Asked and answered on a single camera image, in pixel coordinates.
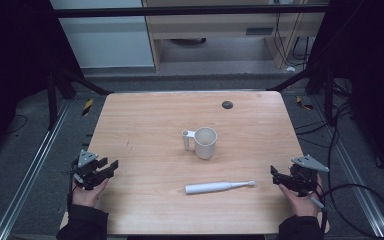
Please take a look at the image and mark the white cup with handle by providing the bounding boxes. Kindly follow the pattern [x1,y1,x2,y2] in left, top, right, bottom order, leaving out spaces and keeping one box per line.
[181,126,219,160]

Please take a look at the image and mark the bundle of black floor cables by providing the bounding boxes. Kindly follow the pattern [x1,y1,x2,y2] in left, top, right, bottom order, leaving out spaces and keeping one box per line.
[294,78,356,149]

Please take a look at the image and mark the thin black floor cable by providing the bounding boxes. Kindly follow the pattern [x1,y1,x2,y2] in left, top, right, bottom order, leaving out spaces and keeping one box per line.
[3,114,28,135]

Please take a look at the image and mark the person's right hand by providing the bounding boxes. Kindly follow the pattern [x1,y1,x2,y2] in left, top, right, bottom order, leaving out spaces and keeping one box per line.
[278,174,325,218]

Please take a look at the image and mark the white cabinet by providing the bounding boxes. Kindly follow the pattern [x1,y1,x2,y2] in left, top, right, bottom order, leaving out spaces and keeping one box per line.
[49,0,156,70]

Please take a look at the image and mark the person's left hand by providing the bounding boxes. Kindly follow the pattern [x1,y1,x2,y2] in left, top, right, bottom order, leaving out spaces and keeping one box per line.
[71,178,110,208]

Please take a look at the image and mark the aluminium floor rail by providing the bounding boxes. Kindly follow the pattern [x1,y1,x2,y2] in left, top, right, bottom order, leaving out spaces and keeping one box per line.
[311,94,384,238]
[0,99,73,240]

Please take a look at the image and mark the light wooden desk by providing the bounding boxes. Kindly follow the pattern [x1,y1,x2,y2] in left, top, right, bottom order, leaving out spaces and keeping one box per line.
[141,0,330,72]

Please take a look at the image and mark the yellow black striped tape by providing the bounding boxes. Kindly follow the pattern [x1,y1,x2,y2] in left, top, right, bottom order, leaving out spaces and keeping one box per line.
[295,95,315,111]
[81,97,95,117]

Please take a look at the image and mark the silver cable plug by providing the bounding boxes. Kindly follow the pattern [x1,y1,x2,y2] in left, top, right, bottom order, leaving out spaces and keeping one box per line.
[309,196,327,212]

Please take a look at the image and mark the black horizontal frame bar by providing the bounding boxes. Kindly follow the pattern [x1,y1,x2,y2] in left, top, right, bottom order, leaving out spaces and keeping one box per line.
[52,4,330,19]

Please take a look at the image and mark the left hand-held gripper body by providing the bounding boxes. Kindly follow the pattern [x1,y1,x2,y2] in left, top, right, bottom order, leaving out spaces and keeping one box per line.
[71,149,106,191]

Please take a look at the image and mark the black curtain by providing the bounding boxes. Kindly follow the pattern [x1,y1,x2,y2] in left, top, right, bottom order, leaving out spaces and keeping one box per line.
[304,0,384,186]
[0,0,85,168]

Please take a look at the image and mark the white electric toothbrush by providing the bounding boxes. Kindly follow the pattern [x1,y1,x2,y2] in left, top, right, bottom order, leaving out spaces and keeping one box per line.
[184,180,257,196]

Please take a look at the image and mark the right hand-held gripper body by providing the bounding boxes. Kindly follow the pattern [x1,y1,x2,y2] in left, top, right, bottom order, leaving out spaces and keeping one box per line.
[279,154,330,198]

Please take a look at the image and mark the black cables under desk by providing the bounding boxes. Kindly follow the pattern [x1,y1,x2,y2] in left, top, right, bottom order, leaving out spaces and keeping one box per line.
[273,12,316,68]

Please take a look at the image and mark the black metal frame stand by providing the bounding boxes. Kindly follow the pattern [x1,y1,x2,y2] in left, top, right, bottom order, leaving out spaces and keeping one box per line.
[45,63,115,132]
[265,61,336,126]

